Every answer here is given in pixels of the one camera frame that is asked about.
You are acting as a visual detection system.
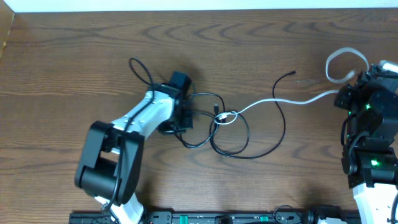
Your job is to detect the cardboard piece at edge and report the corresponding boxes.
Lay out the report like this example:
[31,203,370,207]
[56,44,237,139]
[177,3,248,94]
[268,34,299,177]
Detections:
[0,0,15,58]

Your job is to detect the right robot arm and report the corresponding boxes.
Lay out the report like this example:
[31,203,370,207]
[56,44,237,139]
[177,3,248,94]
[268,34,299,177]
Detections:
[334,74,397,223]

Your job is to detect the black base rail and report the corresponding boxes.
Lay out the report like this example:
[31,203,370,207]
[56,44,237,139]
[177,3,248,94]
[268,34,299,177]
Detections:
[68,206,361,224]

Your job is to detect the white USB cable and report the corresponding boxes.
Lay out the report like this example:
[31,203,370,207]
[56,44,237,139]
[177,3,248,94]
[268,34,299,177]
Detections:
[213,47,371,126]

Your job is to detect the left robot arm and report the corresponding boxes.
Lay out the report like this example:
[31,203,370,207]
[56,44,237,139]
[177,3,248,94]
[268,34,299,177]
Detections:
[75,72,193,223]

